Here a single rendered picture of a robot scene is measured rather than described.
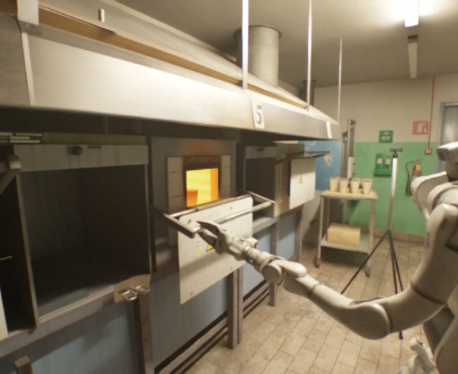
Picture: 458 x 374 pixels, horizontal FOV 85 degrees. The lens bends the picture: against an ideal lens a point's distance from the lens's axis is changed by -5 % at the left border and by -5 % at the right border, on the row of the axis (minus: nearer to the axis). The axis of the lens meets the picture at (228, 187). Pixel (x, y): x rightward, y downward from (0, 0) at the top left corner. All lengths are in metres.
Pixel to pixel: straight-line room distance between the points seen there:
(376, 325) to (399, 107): 4.30
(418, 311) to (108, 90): 0.88
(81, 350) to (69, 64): 1.04
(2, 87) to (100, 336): 1.01
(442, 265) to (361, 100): 4.36
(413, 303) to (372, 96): 4.36
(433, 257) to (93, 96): 0.83
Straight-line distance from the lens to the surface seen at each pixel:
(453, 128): 4.86
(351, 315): 0.79
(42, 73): 0.69
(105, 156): 1.04
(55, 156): 0.97
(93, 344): 1.34
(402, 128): 4.81
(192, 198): 1.51
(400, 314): 0.75
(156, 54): 0.94
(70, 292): 1.20
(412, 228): 4.95
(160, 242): 1.27
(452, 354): 1.00
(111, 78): 0.76
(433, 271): 0.70
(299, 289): 0.89
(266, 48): 2.63
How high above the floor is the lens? 1.41
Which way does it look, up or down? 8 degrees down
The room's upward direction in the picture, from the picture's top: straight up
